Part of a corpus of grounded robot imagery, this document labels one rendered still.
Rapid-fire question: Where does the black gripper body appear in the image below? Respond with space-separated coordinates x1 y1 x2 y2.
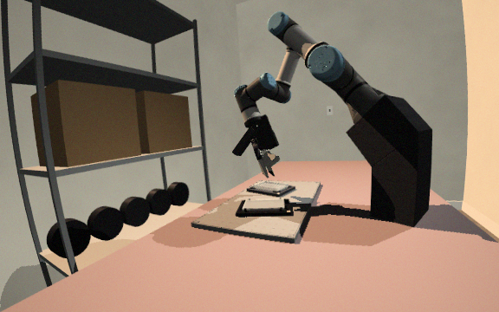
244 114 279 151

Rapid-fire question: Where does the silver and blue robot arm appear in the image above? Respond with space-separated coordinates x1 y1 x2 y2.
234 11 385 124

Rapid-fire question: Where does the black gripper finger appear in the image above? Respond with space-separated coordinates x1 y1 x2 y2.
266 156 280 176
252 141 275 178

